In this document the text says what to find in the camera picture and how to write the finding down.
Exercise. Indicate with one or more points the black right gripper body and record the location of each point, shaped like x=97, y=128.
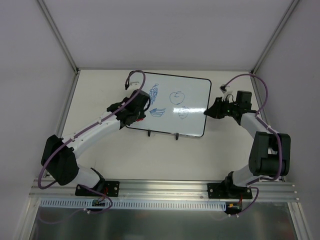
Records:
x=219, y=108

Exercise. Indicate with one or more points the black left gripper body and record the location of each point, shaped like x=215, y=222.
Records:
x=135, y=116

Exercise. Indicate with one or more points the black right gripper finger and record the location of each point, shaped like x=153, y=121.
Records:
x=219, y=103
x=214, y=112

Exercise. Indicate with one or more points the white whiteboard black frame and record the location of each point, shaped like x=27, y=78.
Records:
x=177, y=104

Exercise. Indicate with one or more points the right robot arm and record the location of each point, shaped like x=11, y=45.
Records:
x=269, y=156

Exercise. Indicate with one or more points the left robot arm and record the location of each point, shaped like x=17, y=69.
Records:
x=61, y=154

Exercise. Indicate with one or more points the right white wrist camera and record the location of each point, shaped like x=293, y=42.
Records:
x=225, y=89

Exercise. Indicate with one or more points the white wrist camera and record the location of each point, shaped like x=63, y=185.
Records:
x=132, y=85
x=225, y=89

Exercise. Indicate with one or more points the aluminium side rail right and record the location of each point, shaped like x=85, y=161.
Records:
x=276, y=108

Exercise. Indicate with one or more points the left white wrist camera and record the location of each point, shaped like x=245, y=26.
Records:
x=132, y=85

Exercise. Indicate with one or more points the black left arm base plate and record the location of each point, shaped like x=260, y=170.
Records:
x=111, y=188

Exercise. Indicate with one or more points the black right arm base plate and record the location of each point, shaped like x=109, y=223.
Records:
x=224, y=191

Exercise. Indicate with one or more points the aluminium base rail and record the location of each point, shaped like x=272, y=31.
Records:
x=178, y=190

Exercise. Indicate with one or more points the aluminium corner post left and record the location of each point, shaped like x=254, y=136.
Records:
x=57, y=34

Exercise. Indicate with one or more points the aluminium corner post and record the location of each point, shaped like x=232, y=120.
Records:
x=57, y=34
x=275, y=34

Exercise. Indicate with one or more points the aluminium corner post right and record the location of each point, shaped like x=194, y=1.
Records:
x=275, y=34

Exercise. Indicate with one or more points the white slotted cable duct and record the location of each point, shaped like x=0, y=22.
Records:
x=128, y=204

